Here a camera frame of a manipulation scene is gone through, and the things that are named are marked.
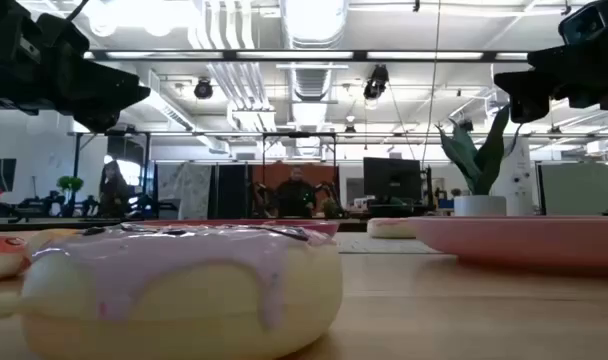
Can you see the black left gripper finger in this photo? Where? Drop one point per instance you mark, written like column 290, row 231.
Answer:
column 101, row 117
column 109, row 87

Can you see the black ceiling spotlight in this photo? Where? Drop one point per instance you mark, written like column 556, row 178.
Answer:
column 375, row 84
column 203, row 90

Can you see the white woven table mat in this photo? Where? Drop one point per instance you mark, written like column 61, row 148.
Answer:
column 379, row 244

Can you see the small green bushy plant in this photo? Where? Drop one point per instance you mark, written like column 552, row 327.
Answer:
column 70, row 184

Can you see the pink plate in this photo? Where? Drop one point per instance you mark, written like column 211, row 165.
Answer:
column 529, row 242

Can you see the black partition panel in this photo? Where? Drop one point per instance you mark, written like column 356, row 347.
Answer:
column 231, row 190

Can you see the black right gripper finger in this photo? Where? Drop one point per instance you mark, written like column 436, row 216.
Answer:
column 531, row 107
column 526, row 82

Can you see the white column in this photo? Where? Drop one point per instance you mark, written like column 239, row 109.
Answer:
column 519, row 180

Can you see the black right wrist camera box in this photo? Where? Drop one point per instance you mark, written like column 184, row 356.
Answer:
column 581, row 22

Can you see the green snake plant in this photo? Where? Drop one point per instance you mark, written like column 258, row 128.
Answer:
column 486, row 155

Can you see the small potted plant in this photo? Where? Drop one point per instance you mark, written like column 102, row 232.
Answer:
column 329, row 207

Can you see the cream donut red icing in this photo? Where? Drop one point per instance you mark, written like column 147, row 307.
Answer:
column 49, row 235

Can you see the white patterned curtain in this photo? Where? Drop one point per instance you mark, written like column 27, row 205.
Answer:
column 184, row 190

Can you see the large purple iced donut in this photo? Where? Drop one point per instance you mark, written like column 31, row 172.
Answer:
column 174, row 290

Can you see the white plant pot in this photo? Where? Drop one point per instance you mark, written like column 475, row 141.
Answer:
column 480, row 206

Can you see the red plate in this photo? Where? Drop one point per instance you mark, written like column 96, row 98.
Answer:
column 314, row 226

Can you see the black background table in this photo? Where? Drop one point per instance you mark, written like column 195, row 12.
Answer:
column 59, row 223

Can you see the person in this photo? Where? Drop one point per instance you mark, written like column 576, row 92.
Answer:
column 114, row 192
column 295, row 197

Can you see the orange partition panel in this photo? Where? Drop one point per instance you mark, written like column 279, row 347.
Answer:
column 264, row 175

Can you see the silver round ventilation duct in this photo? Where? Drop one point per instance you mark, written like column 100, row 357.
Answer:
column 314, row 20

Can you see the black computer monitor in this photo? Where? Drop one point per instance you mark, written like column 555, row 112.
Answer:
column 391, row 180

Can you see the red iced donut with dots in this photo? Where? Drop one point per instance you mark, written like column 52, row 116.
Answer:
column 1, row 255

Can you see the grey green partition panel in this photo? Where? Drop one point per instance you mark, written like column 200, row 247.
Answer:
column 581, row 187

